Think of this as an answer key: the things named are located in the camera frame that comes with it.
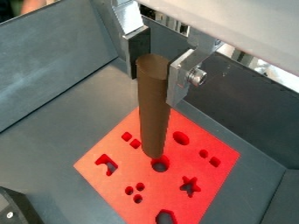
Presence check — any black box corner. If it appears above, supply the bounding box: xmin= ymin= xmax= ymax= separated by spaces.
xmin=0 ymin=186 xmax=44 ymax=224

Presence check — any grey bin enclosure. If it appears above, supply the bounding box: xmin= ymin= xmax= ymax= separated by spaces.
xmin=0 ymin=0 xmax=299 ymax=224

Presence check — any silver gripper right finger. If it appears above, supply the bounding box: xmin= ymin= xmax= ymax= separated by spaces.
xmin=165 ymin=27 xmax=223 ymax=107

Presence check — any brown oval peg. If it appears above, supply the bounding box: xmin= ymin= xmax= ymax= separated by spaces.
xmin=136 ymin=54 xmax=169 ymax=158

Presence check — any red shape-sorting board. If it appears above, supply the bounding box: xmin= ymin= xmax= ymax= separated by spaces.
xmin=73 ymin=110 xmax=239 ymax=224

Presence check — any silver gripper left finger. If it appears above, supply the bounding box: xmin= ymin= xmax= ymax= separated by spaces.
xmin=110 ymin=0 xmax=150 ymax=80

